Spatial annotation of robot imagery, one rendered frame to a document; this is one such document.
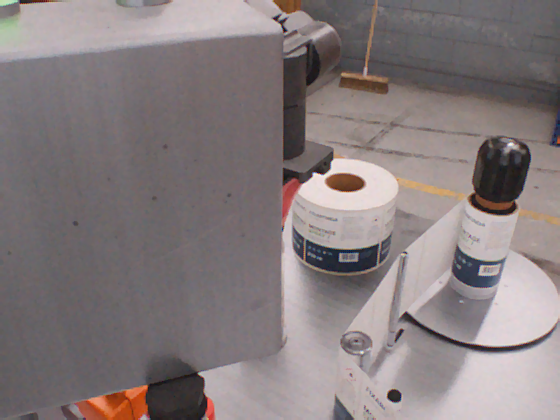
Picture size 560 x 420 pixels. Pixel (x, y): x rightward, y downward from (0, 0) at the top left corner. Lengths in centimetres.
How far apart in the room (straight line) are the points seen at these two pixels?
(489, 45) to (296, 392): 419
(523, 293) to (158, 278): 87
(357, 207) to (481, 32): 390
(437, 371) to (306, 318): 23
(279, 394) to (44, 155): 65
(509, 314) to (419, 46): 406
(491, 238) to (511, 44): 389
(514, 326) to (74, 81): 87
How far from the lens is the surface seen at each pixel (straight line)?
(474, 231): 95
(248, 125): 24
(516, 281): 109
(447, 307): 99
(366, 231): 99
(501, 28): 476
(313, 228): 100
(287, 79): 51
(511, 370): 94
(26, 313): 28
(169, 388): 32
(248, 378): 86
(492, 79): 486
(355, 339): 65
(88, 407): 45
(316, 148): 57
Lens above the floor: 153
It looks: 32 degrees down
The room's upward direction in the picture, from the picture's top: straight up
